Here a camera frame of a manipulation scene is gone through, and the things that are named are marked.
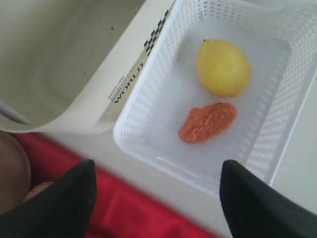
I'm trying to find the yellow lemon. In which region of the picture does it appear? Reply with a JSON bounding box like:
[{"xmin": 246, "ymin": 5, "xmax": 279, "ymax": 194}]
[{"xmin": 196, "ymin": 39, "xmax": 252, "ymax": 97}]

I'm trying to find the white perforated plastic basket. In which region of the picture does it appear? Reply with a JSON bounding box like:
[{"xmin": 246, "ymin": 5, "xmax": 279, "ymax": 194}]
[{"xmin": 113, "ymin": 0, "xmax": 317, "ymax": 196}]

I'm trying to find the cream plastic bin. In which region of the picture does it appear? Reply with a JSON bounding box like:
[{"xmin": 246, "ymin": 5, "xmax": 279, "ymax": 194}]
[{"xmin": 0, "ymin": 0, "xmax": 173, "ymax": 134}]

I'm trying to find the brown wooden plate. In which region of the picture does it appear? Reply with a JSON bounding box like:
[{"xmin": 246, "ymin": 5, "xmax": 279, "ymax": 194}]
[{"xmin": 0, "ymin": 132, "xmax": 31, "ymax": 214}]

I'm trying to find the brown egg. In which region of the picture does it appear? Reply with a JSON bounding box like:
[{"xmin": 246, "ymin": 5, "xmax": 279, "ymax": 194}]
[{"xmin": 23, "ymin": 181, "xmax": 53, "ymax": 202}]

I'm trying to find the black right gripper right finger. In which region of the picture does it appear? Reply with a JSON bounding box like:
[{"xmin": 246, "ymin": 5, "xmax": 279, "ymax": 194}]
[{"xmin": 219, "ymin": 160, "xmax": 317, "ymax": 238}]

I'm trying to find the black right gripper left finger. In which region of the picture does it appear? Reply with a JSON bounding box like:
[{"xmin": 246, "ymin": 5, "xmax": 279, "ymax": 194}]
[{"xmin": 0, "ymin": 159, "xmax": 96, "ymax": 238}]

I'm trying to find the orange fried chicken piece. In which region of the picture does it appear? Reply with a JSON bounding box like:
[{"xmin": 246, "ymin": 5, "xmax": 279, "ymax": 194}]
[{"xmin": 178, "ymin": 102, "xmax": 237, "ymax": 144}]

